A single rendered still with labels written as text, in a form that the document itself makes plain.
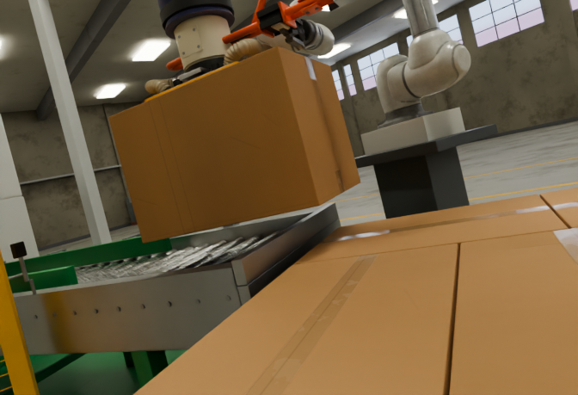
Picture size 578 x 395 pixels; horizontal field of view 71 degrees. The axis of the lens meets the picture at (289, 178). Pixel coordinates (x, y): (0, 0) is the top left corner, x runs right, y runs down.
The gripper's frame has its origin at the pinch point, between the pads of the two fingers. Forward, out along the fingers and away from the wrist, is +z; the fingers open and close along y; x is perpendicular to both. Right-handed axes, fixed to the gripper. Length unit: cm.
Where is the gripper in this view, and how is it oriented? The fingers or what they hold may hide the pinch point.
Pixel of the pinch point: (279, 19)
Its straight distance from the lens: 124.8
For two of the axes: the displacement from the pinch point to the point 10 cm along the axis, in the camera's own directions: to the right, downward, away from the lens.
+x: -8.8, 2.0, 4.3
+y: 2.4, 9.7, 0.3
